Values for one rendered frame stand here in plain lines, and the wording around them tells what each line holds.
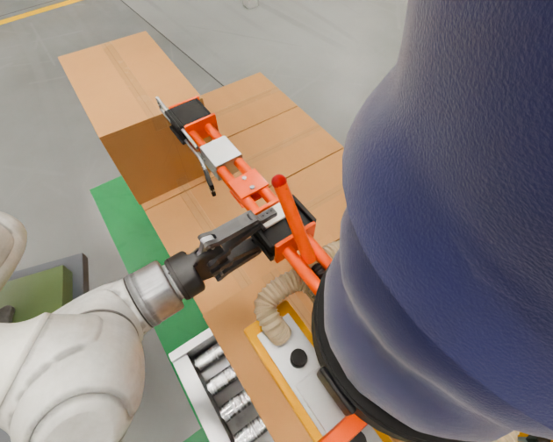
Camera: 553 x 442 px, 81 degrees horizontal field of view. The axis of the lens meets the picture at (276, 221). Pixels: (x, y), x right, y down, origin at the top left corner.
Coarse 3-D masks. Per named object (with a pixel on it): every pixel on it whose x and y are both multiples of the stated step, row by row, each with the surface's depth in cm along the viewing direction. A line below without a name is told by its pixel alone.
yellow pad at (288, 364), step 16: (288, 304) 61; (256, 320) 60; (288, 320) 59; (256, 336) 58; (304, 336) 58; (256, 352) 57; (272, 352) 56; (288, 352) 56; (304, 352) 54; (272, 368) 55; (288, 368) 55; (304, 368) 55; (288, 384) 54; (288, 400) 53; (304, 416) 51; (320, 432) 50; (368, 432) 50
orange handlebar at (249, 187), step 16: (208, 128) 71; (240, 160) 65; (224, 176) 63; (240, 176) 62; (256, 176) 62; (240, 192) 60; (256, 192) 63; (272, 192) 61; (256, 208) 59; (288, 256) 54; (320, 256) 53; (304, 272) 52; (352, 416) 41; (336, 432) 40; (352, 432) 40
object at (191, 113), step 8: (176, 104) 73; (184, 104) 73; (192, 104) 73; (200, 104) 73; (176, 112) 71; (184, 112) 71; (192, 112) 71; (200, 112) 71; (208, 112) 71; (184, 120) 70; (192, 120) 70; (200, 120) 70; (208, 120) 71; (216, 120) 72; (184, 128) 69; (192, 128) 70; (200, 128) 71; (216, 128) 74; (200, 136) 73; (208, 136) 74
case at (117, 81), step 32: (64, 64) 137; (96, 64) 137; (128, 64) 137; (160, 64) 137; (96, 96) 125; (128, 96) 125; (160, 96) 125; (192, 96) 125; (96, 128) 115; (128, 128) 116; (160, 128) 123; (128, 160) 126; (160, 160) 134; (192, 160) 145; (160, 192) 147
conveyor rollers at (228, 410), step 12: (216, 348) 112; (204, 360) 110; (228, 372) 108; (216, 384) 106; (228, 384) 108; (240, 396) 104; (228, 408) 102; (240, 408) 103; (228, 420) 102; (252, 420) 102; (240, 432) 99; (252, 432) 99; (264, 432) 100
